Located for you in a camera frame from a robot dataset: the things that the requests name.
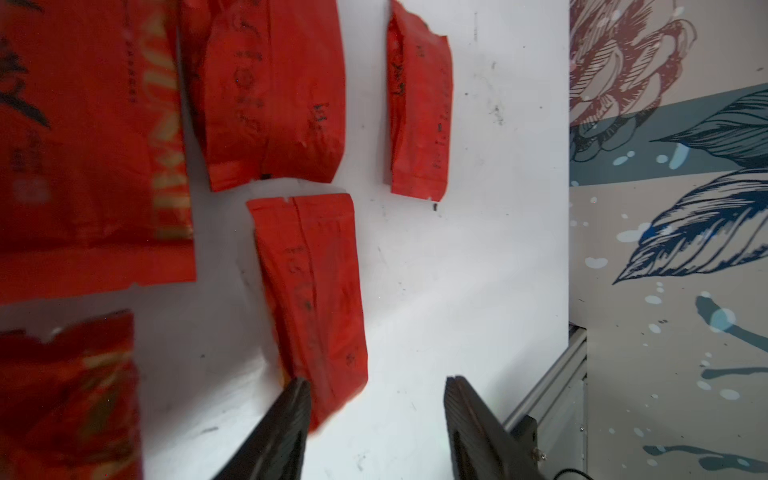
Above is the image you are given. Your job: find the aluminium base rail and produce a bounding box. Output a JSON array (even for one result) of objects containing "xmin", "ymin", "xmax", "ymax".
[{"xmin": 504, "ymin": 324, "xmax": 588, "ymax": 475}]

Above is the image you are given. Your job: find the red tea bag eight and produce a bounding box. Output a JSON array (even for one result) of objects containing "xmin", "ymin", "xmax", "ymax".
[{"xmin": 1, "ymin": 310, "xmax": 143, "ymax": 479}]

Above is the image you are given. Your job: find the red tea bag five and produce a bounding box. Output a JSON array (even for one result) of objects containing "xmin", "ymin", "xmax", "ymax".
[{"xmin": 387, "ymin": 1, "xmax": 453, "ymax": 202}]

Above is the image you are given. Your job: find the red tea bag nine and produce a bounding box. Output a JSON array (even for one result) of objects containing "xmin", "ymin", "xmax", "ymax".
[{"xmin": 246, "ymin": 193, "xmax": 369, "ymax": 430}]

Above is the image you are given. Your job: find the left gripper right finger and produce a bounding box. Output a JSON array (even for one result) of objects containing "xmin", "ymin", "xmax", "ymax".
[{"xmin": 443, "ymin": 376, "xmax": 543, "ymax": 480}]

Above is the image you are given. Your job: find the red tea bag seven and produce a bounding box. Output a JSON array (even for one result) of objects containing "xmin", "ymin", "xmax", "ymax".
[{"xmin": 1, "ymin": 1, "xmax": 196, "ymax": 304}]

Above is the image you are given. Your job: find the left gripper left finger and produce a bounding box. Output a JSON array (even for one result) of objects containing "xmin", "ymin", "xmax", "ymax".
[{"xmin": 214, "ymin": 377, "xmax": 312, "ymax": 480}]

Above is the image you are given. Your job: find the red tea bag six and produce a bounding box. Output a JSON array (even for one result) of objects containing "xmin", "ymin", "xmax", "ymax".
[{"xmin": 180, "ymin": 0, "xmax": 346, "ymax": 192}]

